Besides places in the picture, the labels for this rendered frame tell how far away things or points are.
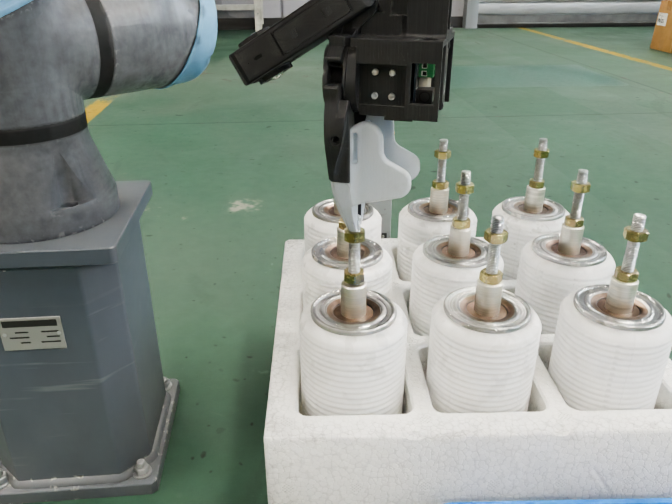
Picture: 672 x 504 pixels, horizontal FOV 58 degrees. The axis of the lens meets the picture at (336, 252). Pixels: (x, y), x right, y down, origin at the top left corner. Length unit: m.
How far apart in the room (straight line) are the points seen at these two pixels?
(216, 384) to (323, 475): 0.36
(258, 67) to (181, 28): 0.22
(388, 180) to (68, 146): 0.31
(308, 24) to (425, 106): 0.10
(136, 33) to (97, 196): 0.16
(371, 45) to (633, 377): 0.35
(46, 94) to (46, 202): 0.09
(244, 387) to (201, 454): 0.13
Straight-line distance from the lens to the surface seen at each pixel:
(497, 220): 0.51
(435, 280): 0.62
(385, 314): 0.53
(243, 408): 0.83
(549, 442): 0.56
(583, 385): 0.59
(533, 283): 0.67
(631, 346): 0.56
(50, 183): 0.60
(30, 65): 0.59
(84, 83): 0.63
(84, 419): 0.70
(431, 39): 0.43
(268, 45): 0.45
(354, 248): 0.50
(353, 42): 0.42
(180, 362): 0.93
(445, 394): 0.56
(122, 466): 0.74
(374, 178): 0.45
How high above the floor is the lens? 0.53
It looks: 26 degrees down
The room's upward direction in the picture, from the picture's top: straight up
